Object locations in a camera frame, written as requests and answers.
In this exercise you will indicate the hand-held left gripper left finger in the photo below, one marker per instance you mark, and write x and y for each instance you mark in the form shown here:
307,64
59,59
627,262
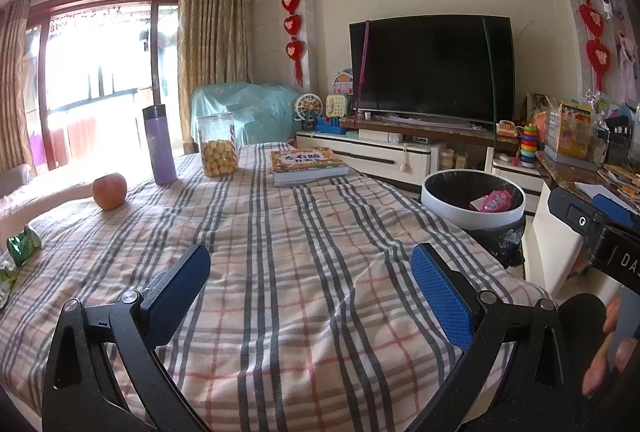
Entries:
175,292

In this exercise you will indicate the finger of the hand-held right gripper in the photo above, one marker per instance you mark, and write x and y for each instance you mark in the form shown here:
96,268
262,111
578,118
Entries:
612,209
570,212

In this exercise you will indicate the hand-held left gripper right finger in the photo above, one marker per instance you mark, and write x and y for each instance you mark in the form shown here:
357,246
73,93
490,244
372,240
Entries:
442,297

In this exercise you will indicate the pink snack packet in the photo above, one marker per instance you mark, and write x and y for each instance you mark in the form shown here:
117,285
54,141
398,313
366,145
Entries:
492,201

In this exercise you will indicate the white round bin black liner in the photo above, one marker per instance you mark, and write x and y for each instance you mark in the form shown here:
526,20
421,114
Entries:
450,207

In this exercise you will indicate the person's right hand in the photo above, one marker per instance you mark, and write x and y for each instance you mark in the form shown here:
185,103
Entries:
597,377

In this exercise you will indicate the brown marble counter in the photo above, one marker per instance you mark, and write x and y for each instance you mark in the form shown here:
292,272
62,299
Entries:
562,174

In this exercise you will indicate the white side cabinet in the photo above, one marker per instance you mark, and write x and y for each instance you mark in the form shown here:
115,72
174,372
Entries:
552,252

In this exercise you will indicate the orange printed box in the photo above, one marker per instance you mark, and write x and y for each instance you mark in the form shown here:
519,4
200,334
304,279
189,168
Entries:
572,132

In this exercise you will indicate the toy cash register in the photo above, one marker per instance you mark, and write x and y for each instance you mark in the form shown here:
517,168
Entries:
508,129

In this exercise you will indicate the red apple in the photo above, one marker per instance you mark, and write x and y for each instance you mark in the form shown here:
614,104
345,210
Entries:
109,192

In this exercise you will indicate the plaid tablecloth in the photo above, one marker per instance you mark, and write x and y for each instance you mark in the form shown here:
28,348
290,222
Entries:
300,262

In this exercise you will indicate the clear cookie jar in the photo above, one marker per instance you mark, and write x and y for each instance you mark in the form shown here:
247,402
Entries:
217,154

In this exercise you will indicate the purple thermos bottle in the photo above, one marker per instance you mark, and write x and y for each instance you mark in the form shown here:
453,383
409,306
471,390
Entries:
161,147

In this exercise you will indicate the white television cabinet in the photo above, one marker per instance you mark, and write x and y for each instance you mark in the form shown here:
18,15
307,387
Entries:
370,152

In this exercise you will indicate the green white snack packet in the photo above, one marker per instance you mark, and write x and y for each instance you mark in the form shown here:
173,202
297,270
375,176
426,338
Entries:
6,279

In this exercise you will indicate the thick picture book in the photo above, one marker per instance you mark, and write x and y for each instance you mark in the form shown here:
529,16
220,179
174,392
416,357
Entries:
305,162

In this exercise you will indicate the teal covered armchair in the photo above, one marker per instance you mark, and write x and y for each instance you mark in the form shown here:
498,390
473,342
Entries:
240,112

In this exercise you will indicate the red heart hanging decoration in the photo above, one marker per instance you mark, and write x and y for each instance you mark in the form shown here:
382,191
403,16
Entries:
292,24
587,17

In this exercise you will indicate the black flat television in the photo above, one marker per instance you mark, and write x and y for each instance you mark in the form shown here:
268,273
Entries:
430,67

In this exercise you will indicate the blue plastic toy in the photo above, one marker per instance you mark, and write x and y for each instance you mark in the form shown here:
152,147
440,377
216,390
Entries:
330,126

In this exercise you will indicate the green yellow toy phone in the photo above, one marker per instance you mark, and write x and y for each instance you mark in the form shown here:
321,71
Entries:
337,106

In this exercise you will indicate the small white desk fan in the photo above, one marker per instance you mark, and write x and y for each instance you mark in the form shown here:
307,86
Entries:
307,109

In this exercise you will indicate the wooden sliding glass door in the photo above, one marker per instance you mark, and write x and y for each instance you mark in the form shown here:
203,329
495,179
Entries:
155,62

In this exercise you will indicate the colourful toy house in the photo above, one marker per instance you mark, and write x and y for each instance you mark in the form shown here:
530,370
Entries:
343,82

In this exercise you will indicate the beige patterned curtain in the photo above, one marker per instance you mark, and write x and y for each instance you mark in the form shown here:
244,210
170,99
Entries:
212,57
12,87

